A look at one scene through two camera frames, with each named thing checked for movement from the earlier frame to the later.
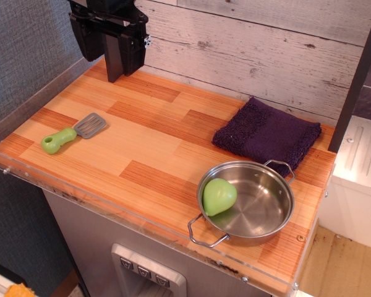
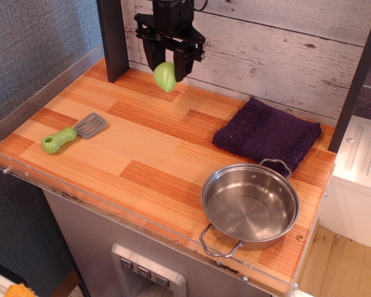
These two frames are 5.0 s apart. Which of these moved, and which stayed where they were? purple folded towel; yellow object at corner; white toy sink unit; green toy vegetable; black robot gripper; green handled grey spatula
Moved: green toy vegetable; black robot gripper
Stayed: white toy sink unit; green handled grey spatula; purple folded towel; yellow object at corner
